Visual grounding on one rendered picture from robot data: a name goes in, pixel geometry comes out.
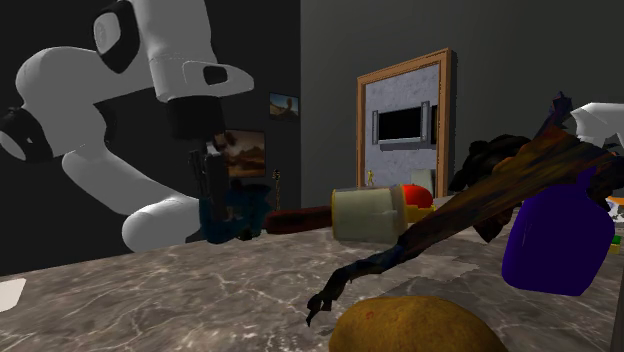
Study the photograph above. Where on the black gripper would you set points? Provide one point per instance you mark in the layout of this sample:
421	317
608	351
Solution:
195	117

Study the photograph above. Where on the deep blue bottle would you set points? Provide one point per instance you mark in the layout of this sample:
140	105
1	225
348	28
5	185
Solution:
556	244

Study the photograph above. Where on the dark red cylinder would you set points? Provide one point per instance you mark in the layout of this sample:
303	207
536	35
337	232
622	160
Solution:
297	220

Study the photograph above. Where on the dark brown winged figure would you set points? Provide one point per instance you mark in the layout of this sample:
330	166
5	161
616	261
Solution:
512	190

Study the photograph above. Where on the thin dark standing lamp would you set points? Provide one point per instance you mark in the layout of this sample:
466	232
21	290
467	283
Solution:
277	190

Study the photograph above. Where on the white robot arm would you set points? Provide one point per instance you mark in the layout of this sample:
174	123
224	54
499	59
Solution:
73	92

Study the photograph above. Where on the dark blue lumpy object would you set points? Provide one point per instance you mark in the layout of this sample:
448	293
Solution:
248	209

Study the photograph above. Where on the small yellow figure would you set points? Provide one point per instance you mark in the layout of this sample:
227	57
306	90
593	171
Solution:
371	178

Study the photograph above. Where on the large landscape wall picture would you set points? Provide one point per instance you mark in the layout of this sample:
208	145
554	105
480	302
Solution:
248	153

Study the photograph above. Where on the red and yellow toy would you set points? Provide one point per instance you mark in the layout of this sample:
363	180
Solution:
417	195

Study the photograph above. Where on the brown potato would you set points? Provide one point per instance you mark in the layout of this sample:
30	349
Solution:
414	326

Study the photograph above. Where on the white angular object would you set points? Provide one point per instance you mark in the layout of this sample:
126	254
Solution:
597	122

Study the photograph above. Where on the green and yellow blocks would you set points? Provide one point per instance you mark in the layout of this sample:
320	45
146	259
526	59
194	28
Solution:
616	244

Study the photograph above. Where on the wooden framed doorway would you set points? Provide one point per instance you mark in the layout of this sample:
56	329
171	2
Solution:
441	122

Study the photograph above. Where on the small wall picture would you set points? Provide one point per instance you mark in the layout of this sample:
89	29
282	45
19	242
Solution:
284	106

